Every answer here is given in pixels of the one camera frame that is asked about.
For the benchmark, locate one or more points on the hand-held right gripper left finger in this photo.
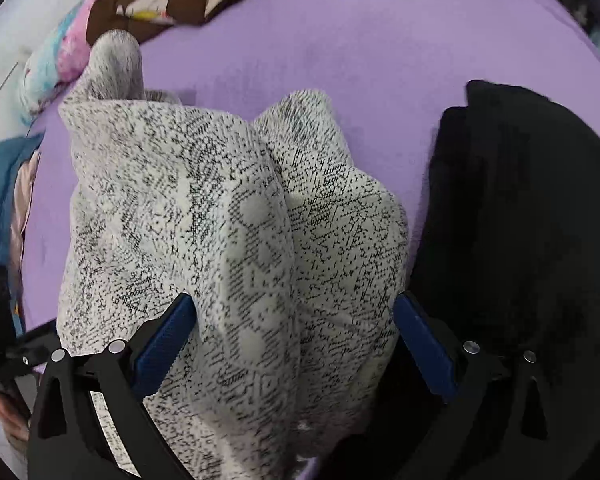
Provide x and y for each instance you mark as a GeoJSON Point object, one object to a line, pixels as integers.
{"type": "Point", "coordinates": [162, 345]}

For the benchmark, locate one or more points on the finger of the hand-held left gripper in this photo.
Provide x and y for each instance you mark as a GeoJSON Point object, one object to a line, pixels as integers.
{"type": "Point", "coordinates": [37, 347]}

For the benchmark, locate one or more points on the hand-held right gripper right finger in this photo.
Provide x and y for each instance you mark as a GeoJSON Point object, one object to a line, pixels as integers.
{"type": "Point", "coordinates": [425, 345]}

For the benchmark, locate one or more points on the grey knit jacket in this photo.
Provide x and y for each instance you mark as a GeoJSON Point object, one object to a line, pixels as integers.
{"type": "Point", "coordinates": [205, 210]}

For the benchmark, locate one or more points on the person's left hand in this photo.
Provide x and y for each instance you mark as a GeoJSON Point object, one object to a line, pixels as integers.
{"type": "Point", "coordinates": [10, 420]}

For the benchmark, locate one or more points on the pink cloth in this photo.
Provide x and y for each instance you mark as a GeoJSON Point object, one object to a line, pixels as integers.
{"type": "Point", "coordinates": [22, 210]}

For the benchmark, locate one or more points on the black garment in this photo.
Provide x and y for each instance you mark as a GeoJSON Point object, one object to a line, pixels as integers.
{"type": "Point", "coordinates": [520, 210]}

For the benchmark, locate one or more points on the rolled floral quilt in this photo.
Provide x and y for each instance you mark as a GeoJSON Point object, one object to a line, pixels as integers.
{"type": "Point", "coordinates": [60, 55]}

